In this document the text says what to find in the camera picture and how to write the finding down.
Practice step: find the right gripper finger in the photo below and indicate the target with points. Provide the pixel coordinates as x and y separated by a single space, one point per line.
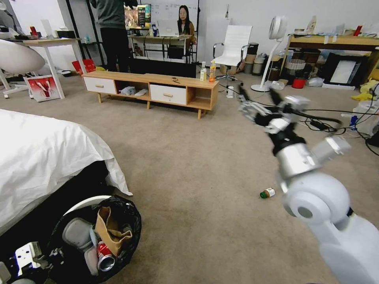
251 108
294 104

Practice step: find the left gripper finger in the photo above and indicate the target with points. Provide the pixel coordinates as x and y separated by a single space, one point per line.
28 256

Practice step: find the white round trash bin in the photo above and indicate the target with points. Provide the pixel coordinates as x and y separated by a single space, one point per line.
86 202

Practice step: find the black bin liner bag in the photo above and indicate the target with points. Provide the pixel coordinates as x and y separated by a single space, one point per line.
130 230

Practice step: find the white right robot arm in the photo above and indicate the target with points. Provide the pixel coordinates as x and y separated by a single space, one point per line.
319 204

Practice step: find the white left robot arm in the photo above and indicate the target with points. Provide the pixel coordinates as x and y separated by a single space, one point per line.
4 273

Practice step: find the brown cylinder bin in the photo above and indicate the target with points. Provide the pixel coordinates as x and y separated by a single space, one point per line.
251 60

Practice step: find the grey padded trash piece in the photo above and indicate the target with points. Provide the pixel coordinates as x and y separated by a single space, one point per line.
77 233

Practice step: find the red bucket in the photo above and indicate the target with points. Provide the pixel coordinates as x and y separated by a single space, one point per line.
299 83

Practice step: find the white power strip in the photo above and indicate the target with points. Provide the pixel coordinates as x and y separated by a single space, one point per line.
230 92

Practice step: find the white crumpled bag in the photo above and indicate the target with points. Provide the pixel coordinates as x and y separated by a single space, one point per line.
274 85

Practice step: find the black power adapter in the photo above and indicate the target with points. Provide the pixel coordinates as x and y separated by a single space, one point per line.
319 124

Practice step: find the ribbed paper lampshade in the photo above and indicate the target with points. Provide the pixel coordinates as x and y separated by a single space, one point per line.
297 68

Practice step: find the orange juice bottle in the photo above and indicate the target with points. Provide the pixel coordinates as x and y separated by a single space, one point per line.
212 74

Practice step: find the small green-capped bottle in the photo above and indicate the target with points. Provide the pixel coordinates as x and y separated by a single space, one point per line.
268 193

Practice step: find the low wooden tv cabinet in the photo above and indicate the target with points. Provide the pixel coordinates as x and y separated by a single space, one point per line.
195 97

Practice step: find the clear drink bottle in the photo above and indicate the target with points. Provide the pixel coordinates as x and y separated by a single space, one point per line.
203 73

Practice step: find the black framed white board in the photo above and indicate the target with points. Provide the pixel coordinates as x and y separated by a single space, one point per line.
345 71

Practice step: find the pale plastic scrap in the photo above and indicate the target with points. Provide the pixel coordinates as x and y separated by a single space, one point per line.
90 261

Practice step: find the white office chair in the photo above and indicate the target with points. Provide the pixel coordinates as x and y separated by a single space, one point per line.
234 44

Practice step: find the long wooden workbench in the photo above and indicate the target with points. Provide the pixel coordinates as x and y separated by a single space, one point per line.
331 44

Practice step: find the clear plastic bag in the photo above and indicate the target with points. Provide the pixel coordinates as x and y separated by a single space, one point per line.
368 118

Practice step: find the yellow plastic bag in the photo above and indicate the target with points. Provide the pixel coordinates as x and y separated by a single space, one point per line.
368 88

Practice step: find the red soda can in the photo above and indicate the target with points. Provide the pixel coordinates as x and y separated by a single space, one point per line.
105 257

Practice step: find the white standing fan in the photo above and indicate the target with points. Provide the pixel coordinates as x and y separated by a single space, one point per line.
277 28

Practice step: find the white cabinet drawer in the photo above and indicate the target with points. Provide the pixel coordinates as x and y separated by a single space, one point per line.
168 94
99 85

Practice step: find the brown paper bag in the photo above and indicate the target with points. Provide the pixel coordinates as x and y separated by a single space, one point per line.
111 224

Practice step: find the black flat panel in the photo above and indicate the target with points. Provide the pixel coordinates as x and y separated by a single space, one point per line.
163 68

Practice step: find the red bottle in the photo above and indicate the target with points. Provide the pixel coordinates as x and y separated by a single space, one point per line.
359 30

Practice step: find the seated person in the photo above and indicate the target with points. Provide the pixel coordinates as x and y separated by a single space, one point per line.
186 28

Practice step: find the white bed sheet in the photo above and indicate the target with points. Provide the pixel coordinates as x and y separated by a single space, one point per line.
44 153

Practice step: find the white slipper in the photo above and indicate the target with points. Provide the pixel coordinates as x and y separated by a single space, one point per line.
141 92

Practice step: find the wooden office desk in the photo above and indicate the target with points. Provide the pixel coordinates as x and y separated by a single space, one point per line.
160 38

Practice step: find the white laptop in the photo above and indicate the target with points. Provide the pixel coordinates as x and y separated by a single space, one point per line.
167 28

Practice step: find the grey-blue crumpled cloth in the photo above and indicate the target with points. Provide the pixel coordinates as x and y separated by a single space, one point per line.
127 90

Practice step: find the whiteboard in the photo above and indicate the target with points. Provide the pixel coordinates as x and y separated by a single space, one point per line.
168 10

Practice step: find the computer monitor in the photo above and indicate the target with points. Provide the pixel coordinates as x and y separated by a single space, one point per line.
137 16

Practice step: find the standing person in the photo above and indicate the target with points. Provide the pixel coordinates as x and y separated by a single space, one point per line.
114 32

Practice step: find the red and white shopping bag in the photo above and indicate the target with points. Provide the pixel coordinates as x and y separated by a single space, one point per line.
43 88

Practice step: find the red cardboard boxes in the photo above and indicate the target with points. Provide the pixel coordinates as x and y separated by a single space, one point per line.
84 65

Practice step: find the white round shell chair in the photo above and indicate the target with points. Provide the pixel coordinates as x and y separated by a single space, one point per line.
17 59

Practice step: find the white-legged wooden desk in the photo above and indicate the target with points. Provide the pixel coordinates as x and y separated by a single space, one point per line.
50 41

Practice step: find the red desk item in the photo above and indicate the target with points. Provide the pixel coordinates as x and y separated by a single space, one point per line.
33 30

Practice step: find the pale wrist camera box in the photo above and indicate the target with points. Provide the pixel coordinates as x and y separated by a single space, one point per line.
276 125

